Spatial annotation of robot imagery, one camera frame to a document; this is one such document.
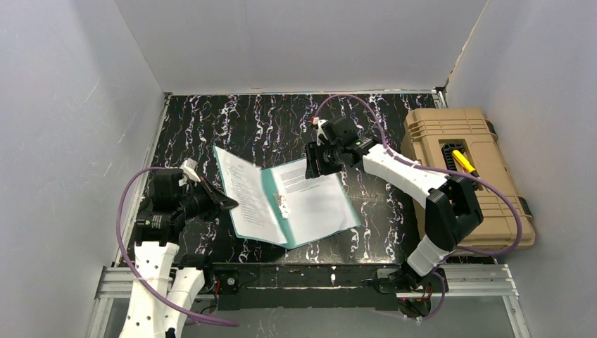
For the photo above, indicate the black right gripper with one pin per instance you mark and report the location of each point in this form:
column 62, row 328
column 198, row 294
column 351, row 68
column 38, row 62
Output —
column 315, row 159

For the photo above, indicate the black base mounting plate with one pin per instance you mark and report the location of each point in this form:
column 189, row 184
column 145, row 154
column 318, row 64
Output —
column 237, row 286

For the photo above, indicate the aluminium frame rail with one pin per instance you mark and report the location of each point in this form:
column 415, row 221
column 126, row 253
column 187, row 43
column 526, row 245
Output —
column 487, row 280

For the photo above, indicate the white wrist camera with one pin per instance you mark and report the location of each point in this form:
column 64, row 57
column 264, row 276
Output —
column 188, row 167
column 321, row 138

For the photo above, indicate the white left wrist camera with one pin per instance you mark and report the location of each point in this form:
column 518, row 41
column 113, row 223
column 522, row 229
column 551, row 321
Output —
column 188, row 167

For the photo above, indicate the white printed paper sheet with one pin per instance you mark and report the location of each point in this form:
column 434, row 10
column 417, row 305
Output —
column 253, row 218

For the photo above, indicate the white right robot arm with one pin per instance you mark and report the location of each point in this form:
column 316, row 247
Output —
column 450, row 204

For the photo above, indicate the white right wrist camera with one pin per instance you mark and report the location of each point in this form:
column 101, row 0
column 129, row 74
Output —
column 321, row 138

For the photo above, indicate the teal paper folder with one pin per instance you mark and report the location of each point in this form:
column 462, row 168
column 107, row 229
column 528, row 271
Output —
column 280, row 205

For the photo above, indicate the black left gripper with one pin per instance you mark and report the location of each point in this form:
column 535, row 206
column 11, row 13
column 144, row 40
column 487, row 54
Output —
column 208, row 196

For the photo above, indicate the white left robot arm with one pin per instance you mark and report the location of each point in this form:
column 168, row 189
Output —
column 161, row 298

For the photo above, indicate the white printed paper stack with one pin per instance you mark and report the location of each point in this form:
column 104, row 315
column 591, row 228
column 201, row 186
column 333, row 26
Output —
column 319, row 207

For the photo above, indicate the metal folder clip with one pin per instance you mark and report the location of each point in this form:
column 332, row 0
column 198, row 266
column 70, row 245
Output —
column 283, row 205

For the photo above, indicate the yellow handled screwdriver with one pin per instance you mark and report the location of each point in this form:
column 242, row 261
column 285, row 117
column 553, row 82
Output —
column 464, row 163

